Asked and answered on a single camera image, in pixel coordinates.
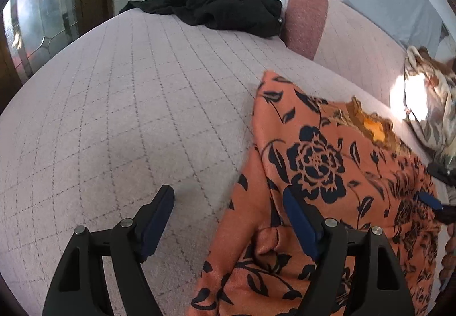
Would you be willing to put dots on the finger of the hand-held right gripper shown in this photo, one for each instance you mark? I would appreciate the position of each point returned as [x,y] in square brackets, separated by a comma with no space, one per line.
[429,200]
[441,172]

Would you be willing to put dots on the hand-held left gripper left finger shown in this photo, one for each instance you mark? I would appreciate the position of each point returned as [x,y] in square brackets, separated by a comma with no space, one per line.
[155,227]

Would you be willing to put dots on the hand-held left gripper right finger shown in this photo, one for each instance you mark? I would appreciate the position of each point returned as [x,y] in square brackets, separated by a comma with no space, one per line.
[301,223]

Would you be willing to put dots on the orange floral garment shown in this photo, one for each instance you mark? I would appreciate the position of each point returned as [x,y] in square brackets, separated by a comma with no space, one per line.
[320,159]

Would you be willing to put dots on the white floral cloth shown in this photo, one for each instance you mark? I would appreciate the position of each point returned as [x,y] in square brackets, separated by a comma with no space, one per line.
[434,113]

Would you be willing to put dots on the mustard yellow cloth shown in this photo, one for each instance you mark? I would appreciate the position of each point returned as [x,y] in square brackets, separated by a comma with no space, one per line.
[374,129]

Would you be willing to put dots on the pink quilted bed cover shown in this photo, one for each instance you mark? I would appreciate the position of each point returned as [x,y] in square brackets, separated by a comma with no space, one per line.
[124,106]

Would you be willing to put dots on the pink bolster pillow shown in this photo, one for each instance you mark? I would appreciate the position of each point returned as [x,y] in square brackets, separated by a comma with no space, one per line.
[304,20]

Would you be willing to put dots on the black garment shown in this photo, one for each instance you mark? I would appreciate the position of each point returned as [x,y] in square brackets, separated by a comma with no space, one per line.
[217,6]

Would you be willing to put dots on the patterned glass window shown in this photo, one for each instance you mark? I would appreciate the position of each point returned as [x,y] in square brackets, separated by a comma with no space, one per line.
[39,16]

